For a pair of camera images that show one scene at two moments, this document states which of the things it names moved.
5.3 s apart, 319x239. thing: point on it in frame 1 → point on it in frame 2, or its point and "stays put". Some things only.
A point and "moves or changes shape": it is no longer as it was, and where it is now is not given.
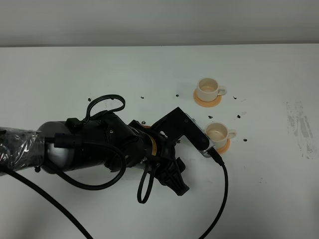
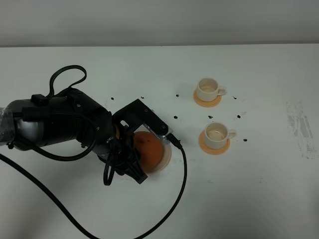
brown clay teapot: (146, 126) moves or changes shape
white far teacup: (208, 89) stays put
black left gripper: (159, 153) → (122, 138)
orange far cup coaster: (206, 104) stays put
